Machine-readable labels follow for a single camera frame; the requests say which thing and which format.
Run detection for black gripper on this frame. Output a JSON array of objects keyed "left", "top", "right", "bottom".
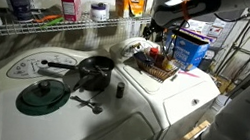
[{"left": 141, "top": 16, "right": 161, "bottom": 42}]

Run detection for white laundry machine, cream cover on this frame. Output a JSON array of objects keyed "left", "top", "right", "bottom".
[{"left": 95, "top": 32, "right": 228, "bottom": 140}]

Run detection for white washing machine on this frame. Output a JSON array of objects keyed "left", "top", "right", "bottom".
[{"left": 0, "top": 31, "right": 181, "bottom": 140}]

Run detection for red capped bottle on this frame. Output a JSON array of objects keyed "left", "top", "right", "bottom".
[{"left": 148, "top": 46, "right": 161, "bottom": 62}]

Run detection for dark packet in basket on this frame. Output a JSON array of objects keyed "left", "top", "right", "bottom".
[{"left": 131, "top": 49, "right": 151, "bottom": 66}]

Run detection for orange cardboard box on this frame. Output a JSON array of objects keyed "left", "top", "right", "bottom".
[{"left": 112, "top": 0, "right": 147, "bottom": 22}]

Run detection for clear bottle amber liquid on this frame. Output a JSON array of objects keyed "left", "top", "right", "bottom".
[{"left": 160, "top": 35, "right": 182, "bottom": 73}]

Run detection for brown wicker basket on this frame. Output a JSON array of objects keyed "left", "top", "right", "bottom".
[{"left": 129, "top": 49, "right": 182, "bottom": 86}]

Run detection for blue cardboard box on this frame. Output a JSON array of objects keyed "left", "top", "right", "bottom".
[{"left": 161, "top": 25, "right": 213, "bottom": 76}]

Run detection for small grey metal piece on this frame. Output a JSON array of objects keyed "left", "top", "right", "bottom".
[{"left": 169, "top": 72, "right": 180, "bottom": 83}]

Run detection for white jar purple lid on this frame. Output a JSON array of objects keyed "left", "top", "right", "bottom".
[{"left": 88, "top": 0, "right": 112, "bottom": 25}]

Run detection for pink pen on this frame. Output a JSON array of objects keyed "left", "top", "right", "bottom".
[{"left": 177, "top": 69, "right": 201, "bottom": 80}]

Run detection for small black cylinder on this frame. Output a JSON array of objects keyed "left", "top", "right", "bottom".
[{"left": 115, "top": 81, "right": 127, "bottom": 100}]

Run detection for black box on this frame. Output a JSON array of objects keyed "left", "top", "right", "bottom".
[{"left": 199, "top": 56, "right": 216, "bottom": 74}]

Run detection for white printed box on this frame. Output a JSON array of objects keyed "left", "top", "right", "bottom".
[{"left": 204, "top": 15, "right": 236, "bottom": 42}]

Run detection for metal tongs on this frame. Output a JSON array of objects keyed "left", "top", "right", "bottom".
[{"left": 72, "top": 60, "right": 110, "bottom": 97}]

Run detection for pink cardboard box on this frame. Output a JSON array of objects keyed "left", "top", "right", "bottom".
[{"left": 57, "top": 0, "right": 85, "bottom": 23}]

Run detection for metal spoon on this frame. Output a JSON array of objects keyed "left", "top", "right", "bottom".
[{"left": 67, "top": 94, "right": 106, "bottom": 116}]

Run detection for white bucket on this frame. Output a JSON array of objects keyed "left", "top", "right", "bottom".
[{"left": 209, "top": 93, "right": 230, "bottom": 114}]

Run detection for dark glass pot lid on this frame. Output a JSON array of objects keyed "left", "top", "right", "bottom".
[{"left": 19, "top": 74, "right": 67, "bottom": 112}]

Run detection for dark cylindrical can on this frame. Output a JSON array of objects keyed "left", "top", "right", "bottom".
[{"left": 0, "top": 0, "right": 37, "bottom": 24}]

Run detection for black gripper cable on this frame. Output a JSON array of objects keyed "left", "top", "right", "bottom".
[{"left": 156, "top": 15, "right": 190, "bottom": 65}]

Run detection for orange cable strap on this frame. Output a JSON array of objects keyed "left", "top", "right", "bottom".
[{"left": 178, "top": 0, "right": 195, "bottom": 23}]

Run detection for black pot with handle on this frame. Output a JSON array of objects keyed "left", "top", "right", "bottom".
[{"left": 37, "top": 46, "right": 117, "bottom": 96}]

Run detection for white wire shelf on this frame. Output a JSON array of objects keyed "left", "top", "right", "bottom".
[{"left": 0, "top": 0, "right": 153, "bottom": 66}]

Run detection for recessed oval door handle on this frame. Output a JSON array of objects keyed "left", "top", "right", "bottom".
[{"left": 190, "top": 97, "right": 201, "bottom": 107}]

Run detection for green handled tool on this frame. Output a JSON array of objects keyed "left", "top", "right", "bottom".
[{"left": 39, "top": 13, "right": 65, "bottom": 33}]

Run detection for orange handled tool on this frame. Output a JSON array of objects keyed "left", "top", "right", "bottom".
[{"left": 32, "top": 10, "right": 63, "bottom": 27}]

